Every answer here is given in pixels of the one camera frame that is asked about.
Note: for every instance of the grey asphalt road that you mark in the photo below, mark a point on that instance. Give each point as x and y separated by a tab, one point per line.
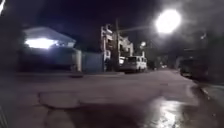
110	90

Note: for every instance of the pale metal gate wall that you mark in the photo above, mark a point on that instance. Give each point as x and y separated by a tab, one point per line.
92	62

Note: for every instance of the dark vehicle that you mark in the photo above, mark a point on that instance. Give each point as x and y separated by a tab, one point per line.
191	67

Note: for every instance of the low building with lit sign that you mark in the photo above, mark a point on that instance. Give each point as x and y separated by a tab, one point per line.
46	50

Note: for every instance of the pale multi-storey building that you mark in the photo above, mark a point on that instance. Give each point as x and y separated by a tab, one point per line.
111	46

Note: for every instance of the street lamp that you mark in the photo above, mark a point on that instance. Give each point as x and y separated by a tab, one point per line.
168	21

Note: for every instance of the utility pole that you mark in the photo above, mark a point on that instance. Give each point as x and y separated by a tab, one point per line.
117	43

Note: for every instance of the white van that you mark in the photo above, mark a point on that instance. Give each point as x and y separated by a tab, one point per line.
135	63

